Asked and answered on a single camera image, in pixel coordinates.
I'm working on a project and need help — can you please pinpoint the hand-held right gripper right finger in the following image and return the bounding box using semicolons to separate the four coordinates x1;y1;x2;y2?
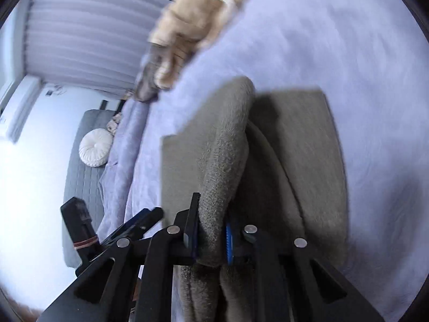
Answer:
223;221;386;322

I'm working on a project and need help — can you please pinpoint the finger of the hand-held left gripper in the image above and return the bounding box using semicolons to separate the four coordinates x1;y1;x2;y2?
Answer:
101;208;153;246
133;207;165;239

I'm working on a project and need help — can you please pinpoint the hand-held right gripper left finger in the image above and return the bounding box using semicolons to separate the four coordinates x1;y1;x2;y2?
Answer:
40;193;202;322

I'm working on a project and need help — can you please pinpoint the olive brown knit sweater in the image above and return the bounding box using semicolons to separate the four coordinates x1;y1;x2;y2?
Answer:
161;75;350;322

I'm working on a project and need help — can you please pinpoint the grey quilted mattress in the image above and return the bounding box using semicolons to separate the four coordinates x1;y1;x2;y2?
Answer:
64;109;122;269

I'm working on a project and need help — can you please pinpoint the round white cushion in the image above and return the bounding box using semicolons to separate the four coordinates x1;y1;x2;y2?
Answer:
79;128;114;167

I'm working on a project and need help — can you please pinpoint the beige crumpled cloth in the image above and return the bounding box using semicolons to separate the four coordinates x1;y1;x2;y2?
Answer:
106;112;123;133

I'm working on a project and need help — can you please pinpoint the grey brown fleece garment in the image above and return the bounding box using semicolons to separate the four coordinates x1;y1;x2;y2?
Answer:
134;42;162;103

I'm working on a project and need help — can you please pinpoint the grey curtain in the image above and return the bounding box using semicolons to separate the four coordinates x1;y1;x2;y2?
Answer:
23;0;188;100

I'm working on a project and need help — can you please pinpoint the cream striped garment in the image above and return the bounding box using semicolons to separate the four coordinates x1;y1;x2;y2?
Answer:
149;0;269;90

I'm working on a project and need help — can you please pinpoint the lavender bed blanket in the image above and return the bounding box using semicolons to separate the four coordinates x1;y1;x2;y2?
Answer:
97;0;427;322

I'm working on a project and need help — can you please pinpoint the white wall unit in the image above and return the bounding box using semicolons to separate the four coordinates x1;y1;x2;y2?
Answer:
0;75;43;142

